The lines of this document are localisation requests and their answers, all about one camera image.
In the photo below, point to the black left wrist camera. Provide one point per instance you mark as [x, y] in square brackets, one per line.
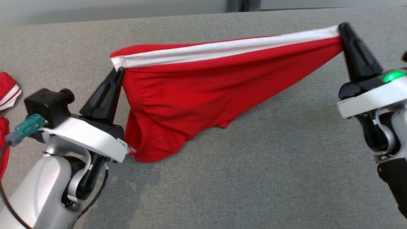
[47, 105]

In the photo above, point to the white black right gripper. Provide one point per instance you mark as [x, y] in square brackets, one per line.
[372, 95]

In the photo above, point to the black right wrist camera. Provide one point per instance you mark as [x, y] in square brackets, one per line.
[404, 56]

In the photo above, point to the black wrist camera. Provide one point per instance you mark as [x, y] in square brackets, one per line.
[404, 56]
[47, 105]

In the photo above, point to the red white striped jersey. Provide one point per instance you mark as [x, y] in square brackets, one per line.
[6, 92]

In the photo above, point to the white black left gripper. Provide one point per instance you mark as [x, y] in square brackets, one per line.
[86, 136]

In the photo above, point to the red shorts white waistband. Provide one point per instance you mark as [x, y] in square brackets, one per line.
[178, 92]

